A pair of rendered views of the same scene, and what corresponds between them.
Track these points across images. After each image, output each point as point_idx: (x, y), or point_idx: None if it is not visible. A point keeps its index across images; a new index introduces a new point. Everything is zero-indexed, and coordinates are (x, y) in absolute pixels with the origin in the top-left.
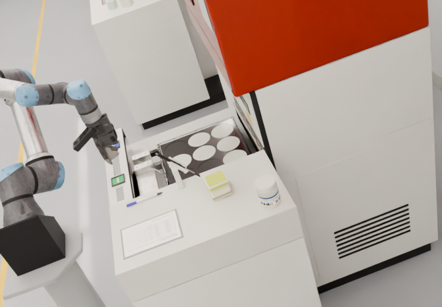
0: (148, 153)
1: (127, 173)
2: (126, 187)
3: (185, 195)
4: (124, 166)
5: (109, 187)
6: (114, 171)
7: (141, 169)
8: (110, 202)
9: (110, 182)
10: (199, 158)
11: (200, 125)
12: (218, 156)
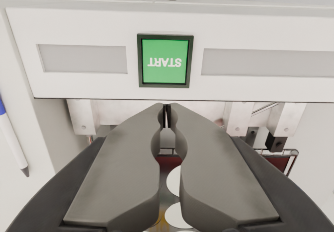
0: (279, 134)
1: (183, 98)
2: (111, 86)
3: (6, 209)
4: (233, 91)
5: (142, 21)
6: (242, 49)
7: (229, 108)
8: (43, 17)
9: (174, 30)
10: (174, 207)
11: (307, 193)
12: (160, 229)
